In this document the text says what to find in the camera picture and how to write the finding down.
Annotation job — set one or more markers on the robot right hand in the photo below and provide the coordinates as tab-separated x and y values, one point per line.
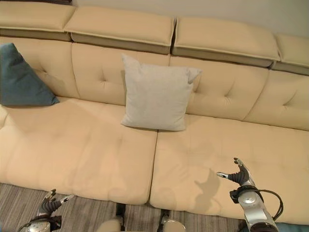
241	177

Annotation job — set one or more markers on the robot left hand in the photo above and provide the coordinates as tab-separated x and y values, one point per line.
49	206

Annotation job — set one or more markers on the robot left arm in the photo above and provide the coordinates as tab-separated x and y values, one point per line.
36	226

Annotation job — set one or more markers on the cream sofa seat cushion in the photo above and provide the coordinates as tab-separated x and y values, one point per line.
72	145
241	140

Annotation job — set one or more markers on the cream sofa headrest cushion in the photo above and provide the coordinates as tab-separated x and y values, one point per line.
33	17
120	26
224	38
294	53

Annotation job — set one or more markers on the cream leather sofa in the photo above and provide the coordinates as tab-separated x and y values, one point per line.
96	79

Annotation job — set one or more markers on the robot left leg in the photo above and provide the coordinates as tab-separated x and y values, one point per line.
111	223

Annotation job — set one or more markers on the robot leg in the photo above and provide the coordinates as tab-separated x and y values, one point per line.
172	226
111	223

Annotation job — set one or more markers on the teal throw cushion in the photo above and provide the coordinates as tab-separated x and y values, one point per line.
294	228
19	82

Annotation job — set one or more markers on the robot right leg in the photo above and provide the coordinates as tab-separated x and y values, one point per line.
172	226

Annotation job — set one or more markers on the light grey throw cushion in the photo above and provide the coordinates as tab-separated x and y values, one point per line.
157	96

